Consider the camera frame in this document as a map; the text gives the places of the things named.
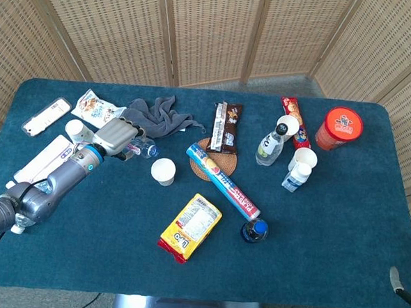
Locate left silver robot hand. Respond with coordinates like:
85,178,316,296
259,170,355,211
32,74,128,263
91,115,148,164

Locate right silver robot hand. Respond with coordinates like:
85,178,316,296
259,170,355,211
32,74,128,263
387,226,411,308

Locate small clear plastic bottle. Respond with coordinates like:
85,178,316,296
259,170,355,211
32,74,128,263
127,134,162,160

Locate white paper cup green print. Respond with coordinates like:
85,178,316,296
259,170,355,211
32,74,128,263
64,118,97,146

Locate white paper cup blue print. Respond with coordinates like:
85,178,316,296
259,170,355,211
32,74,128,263
149,157,177,187

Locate crumpled blue-label water bottle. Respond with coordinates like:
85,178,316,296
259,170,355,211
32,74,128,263
10,178,55,237

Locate white milk bottle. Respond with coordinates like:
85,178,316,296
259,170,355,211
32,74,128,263
281,161,313,194

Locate cola bottle blue cap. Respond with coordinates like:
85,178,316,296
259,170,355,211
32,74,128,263
239,217,270,245

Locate plain white paper cup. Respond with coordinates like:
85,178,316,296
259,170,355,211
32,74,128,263
275,114,302,143
288,146,319,174

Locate lime soda bottle black cap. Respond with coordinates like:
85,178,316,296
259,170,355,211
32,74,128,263
254,121,289,168

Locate white biscuit snack bag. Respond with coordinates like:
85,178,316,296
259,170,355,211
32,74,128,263
70,87,128,131

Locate grey towel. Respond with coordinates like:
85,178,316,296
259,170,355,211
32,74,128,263
117,91,209,143

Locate clear case white contents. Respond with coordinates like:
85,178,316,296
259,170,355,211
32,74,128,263
20,94,73,139

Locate white toothbrush package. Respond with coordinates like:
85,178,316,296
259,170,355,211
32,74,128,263
13,131,80,189

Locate teal table cover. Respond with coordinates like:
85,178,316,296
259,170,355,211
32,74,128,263
0,75,411,308

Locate brown chocolate snack packet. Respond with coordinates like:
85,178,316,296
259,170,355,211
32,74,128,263
205,100,244,155

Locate round woven rattan coaster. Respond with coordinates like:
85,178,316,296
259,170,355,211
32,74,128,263
188,136,239,184

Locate yellow Lipo biscuit bag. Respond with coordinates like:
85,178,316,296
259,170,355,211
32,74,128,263
155,190,224,266

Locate blue plastic wrap box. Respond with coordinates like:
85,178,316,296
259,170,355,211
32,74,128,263
181,141,265,222

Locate woven wooden folding screen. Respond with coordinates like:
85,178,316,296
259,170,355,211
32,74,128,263
0,0,411,230

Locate orange canister red lid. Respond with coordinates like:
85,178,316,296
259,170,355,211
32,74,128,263
313,105,365,153

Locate red biscuit packet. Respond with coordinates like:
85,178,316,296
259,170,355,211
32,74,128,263
278,96,315,151

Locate black floor cable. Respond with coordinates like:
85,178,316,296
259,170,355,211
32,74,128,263
77,291,102,308

